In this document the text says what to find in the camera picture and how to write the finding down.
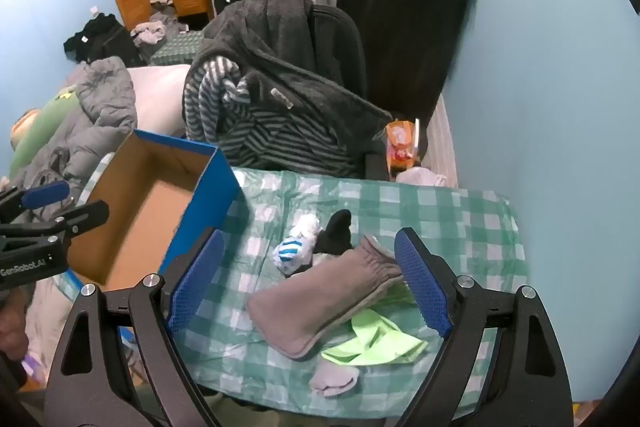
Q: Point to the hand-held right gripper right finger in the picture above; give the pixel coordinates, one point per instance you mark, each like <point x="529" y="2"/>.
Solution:
<point x="425" y="282"/>

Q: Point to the grey fleece sock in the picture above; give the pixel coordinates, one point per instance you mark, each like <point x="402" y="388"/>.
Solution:
<point x="310" y="307"/>

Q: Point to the green checkered plastic tablecloth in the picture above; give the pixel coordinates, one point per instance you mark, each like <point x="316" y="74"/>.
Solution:
<point x="450" y="217"/>

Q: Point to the blue cardboard box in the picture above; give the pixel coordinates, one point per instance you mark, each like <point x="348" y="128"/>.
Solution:
<point x="150" y="207"/>

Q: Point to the grey puffer jacket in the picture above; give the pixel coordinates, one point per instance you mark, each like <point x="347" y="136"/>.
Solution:
<point x="95" y="107"/>

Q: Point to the white plastic bag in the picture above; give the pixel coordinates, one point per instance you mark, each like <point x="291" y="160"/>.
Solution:
<point x="420" y="177"/>

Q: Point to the lime green cloth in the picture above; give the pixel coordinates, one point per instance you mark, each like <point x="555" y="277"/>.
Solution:
<point x="380" y="342"/>

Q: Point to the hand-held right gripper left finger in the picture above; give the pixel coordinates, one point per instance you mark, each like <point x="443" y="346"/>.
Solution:
<point x="200" y="277"/>

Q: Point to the white radiator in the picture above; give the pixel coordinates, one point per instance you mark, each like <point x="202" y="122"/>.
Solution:
<point x="445" y="142"/>

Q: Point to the black bag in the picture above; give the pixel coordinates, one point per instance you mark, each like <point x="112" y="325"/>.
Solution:
<point x="100" y="39"/>

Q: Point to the small grey sock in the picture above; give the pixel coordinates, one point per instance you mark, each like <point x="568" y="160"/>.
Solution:
<point x="332" y="379"/>

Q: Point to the grey clothes heap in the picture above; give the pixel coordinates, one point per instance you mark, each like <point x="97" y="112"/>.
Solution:
<point x="152" y="32"/>

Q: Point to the orange bag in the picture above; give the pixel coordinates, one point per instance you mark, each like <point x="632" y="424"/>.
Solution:
<point x="400" y="142"/>

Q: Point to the green checkered cloth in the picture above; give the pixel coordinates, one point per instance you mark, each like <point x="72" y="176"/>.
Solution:
<point x="177" y="49"/>

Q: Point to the white blue striped sock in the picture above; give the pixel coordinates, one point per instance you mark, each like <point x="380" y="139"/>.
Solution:
<point x="292" y="252"/>

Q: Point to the black fuzzy sock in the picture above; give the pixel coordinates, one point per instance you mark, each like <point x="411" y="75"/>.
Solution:
<point x="337" y="232"/>

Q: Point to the black hanging coat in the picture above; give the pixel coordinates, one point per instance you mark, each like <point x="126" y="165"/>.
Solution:
<point x="400" y="7"/>

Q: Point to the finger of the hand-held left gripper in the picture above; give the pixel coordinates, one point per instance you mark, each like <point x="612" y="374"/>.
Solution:
<point x="75" y="219"/>
<point x="42" y="196"/>

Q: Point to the white pillow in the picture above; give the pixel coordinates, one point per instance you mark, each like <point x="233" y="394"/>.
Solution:
<point x="160" y="97"/>

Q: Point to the green plush pillow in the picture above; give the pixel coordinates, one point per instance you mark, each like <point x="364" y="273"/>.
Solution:
<point x="45" y="127"/>

